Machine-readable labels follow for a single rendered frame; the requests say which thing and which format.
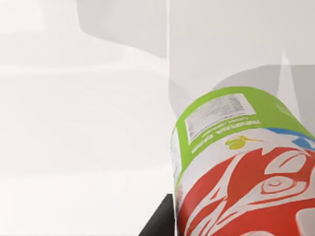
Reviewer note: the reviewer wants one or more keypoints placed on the red white and green can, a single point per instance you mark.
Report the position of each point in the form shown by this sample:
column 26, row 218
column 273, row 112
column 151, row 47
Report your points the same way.
column 241, row 172

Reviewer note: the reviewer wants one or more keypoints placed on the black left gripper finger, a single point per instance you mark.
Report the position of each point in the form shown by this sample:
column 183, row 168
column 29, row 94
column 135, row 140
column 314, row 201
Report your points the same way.
column 162, row 221

